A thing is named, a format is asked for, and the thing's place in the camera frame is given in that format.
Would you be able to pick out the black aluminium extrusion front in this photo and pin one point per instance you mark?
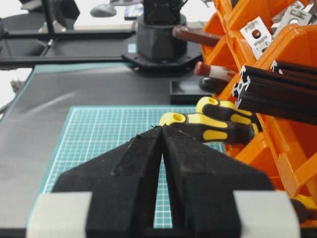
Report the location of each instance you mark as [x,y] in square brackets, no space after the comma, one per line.
[274,94]

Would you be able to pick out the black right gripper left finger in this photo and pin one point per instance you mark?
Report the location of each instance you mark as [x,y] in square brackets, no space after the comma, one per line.
[110,196]

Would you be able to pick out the small black tray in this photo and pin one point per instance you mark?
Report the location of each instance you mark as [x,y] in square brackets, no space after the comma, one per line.
[186,92]

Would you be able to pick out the silver metal bracket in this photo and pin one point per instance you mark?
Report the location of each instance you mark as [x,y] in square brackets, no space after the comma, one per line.
[295,13]
[257,36]

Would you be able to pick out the black frame rail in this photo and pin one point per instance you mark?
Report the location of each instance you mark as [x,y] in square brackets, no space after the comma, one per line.
[28,48]

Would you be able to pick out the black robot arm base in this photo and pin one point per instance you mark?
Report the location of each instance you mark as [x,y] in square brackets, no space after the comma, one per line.
[154,46]

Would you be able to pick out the black table mat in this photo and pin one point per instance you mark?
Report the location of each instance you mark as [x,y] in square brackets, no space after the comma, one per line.
[31,125]

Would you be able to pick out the black aluminium extrusion rear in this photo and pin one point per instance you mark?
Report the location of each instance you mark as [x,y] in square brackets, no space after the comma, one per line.
[294,69]

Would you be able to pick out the red white tool handle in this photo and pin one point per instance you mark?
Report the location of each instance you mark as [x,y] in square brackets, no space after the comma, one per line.
[214,71]

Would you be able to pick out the yellow black screwdriver handle front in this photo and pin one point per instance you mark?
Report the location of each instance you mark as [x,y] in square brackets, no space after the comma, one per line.
[205,129]

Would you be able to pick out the black gear wheel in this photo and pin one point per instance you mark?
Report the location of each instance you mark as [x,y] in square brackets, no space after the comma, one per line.
[300,209]

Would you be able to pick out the black tool handle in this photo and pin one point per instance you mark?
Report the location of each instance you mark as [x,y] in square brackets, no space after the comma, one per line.
[212,85]

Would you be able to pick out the brown tool handle upper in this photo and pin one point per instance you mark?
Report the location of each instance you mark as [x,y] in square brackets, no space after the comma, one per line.
[198,36]

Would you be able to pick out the black aluminium extrusion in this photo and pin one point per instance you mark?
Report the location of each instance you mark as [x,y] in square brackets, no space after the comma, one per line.
[274,94]
[294,69]

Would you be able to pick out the yellow black screwdriver handle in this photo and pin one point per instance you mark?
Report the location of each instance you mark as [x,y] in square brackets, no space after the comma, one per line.
[205,129]
[226,111]

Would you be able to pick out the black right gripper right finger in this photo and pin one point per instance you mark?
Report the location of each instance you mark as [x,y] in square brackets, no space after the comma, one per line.
[224,198]

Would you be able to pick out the silver metal bracket rear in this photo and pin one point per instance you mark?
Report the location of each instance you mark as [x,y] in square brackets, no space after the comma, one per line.
[295,13]

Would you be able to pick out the green cutting mat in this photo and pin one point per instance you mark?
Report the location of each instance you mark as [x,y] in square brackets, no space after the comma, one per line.
[89,131]

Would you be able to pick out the yellow black screwdriver handle rear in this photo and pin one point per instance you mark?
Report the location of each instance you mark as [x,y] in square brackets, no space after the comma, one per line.
[226,111]

